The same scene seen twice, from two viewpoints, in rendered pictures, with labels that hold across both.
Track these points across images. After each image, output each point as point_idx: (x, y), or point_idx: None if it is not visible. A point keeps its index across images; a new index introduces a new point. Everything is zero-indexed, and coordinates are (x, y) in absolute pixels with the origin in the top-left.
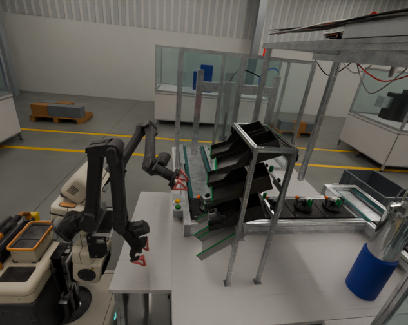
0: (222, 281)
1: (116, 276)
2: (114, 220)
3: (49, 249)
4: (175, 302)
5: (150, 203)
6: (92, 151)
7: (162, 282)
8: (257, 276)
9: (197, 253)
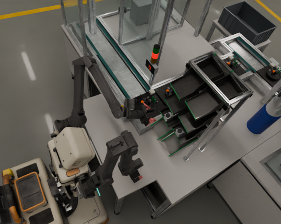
0: (182, 158)
1: (116, 187)
2: (124, 172)
3: (45, 190)
4: (163, 186)
5: (93, 113)
6: (118, 155)
7: (148, 177)
8: (203, 147)
9: (156, 145)
